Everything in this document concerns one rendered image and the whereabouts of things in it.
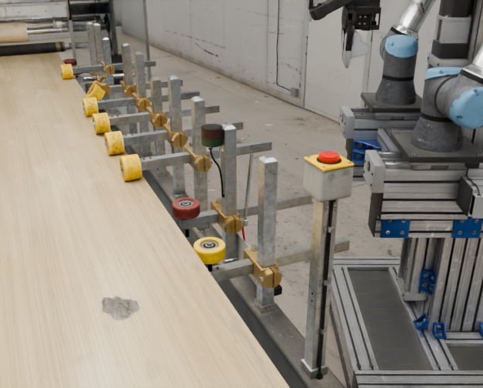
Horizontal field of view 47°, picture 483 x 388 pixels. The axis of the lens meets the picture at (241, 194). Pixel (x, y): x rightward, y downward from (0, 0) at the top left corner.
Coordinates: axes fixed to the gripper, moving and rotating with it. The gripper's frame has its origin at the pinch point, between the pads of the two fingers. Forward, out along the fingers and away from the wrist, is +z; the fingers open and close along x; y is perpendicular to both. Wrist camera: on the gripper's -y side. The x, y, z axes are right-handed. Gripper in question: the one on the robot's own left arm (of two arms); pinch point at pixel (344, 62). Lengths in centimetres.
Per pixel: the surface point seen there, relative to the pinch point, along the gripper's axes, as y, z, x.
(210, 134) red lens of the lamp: -34.4, 18.8, -0.8
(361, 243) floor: 42, 132, 136
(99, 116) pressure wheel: -81, 34, 65
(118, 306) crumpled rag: -51, 40, -48
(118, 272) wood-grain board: -54, 42, -32
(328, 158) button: -9.5, 8.7, -44.3
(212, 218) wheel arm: -35, 47, 5
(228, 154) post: -29.6, 25.6, 2.3
